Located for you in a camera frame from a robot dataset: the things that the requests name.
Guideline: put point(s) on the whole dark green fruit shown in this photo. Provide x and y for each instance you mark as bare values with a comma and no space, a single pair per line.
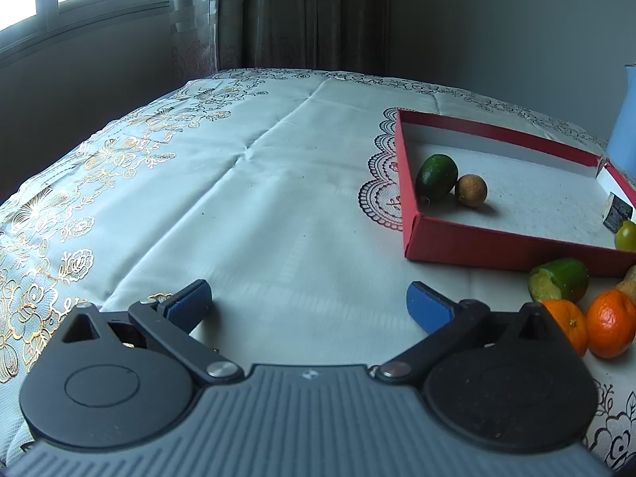
436,178

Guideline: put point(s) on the green tomato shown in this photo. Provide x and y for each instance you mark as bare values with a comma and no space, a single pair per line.
627,236

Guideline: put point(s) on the small mandarin orange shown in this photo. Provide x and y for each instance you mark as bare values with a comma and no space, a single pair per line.
569,323

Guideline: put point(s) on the white floral lace tablecloth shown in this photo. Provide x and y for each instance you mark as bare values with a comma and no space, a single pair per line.
248,198

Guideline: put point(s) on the light blue electric kettle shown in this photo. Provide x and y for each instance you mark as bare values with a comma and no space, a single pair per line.
625,119

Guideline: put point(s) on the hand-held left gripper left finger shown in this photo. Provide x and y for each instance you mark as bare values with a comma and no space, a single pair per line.
188,305

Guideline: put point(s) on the small round brown longan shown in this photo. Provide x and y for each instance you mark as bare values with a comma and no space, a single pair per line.
471,190

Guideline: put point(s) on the large brown longan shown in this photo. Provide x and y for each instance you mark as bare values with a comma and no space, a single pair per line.
629,283

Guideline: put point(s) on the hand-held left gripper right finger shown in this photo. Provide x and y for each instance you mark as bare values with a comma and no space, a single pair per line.
428,308

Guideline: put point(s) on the large mandarin orange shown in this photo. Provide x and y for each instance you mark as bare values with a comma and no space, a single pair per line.
612,324

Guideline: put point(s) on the eggplant chunk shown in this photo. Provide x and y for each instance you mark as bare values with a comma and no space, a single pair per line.
618,208

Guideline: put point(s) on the cut green fruit piece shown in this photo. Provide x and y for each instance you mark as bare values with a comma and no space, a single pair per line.
561,278

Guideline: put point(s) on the red cardboard box tray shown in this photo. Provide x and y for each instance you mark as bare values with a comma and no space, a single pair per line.
521,189

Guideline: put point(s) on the brown patterned curtain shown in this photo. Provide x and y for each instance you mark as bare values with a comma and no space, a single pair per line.
298,15

